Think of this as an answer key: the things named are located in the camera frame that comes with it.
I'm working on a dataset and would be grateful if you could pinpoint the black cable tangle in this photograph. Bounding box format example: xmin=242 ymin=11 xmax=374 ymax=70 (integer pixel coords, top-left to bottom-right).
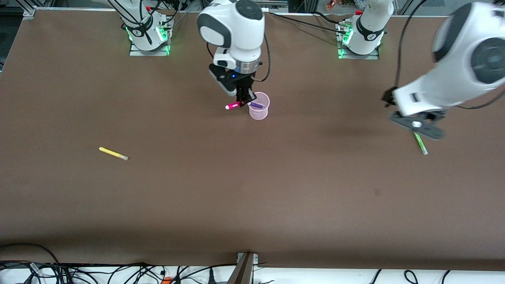
xmin=0 ymin=260 xmax=237 ymax=284

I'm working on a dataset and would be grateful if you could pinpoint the black arched cable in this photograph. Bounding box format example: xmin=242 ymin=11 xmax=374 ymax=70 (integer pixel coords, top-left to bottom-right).
xmin=0 ymin=243 xmax=60 ymax=265

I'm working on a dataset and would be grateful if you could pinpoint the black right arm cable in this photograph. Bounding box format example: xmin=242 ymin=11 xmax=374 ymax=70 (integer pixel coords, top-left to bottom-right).
xmin=252 ymin=35 xmax=271 ymax=82

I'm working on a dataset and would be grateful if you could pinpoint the green marker pen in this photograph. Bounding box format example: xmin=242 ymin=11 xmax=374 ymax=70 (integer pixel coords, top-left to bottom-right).
xmin=412 ymin=132 xmax=429 ymax=155

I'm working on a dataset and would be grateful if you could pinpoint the translucent pink plastic cup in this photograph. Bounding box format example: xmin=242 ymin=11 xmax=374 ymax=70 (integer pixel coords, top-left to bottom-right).
xmin=249 ymin=92 xmax=271 ymax=121

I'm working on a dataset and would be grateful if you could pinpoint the long black table cable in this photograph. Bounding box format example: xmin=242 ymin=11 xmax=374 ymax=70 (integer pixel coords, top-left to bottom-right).
xmin=269 ymin=11 xmax=348 ymax=32

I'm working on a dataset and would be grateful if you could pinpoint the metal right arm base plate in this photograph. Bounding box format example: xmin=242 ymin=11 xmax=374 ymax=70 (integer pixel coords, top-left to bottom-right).
xmin=129 ymin=41 xmax=171 ymax=56

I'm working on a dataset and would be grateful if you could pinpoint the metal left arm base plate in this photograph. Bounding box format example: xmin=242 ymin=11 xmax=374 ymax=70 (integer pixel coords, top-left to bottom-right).
xmin=338 ymin=45 xmax=380 ymax=60

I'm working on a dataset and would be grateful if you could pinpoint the brown paper table cover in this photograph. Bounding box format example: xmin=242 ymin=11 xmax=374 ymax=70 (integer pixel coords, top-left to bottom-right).
xmin=0 ymin=10 xmax=505 ymax=271

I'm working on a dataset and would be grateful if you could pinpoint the aluminium corner rail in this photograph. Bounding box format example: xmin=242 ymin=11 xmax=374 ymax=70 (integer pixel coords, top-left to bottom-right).
xmin=22 ymin=0 xmax=38 ymax=19

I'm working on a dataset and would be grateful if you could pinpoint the metal table edge bracket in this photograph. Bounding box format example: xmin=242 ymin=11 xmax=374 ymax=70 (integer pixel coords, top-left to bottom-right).
xmin=228 ymin=252 xmax=259 ymax=284

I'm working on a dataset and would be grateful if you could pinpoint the aluminium frame profile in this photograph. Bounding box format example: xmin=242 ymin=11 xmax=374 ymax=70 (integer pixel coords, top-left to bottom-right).
xmin=260 ymin=0 xmax=289 ymax=13

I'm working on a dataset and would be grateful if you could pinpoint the yellow marker pen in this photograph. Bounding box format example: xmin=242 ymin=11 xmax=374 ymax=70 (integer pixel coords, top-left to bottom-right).
xmin=99 ymin=147 xmax=129 ymax=161

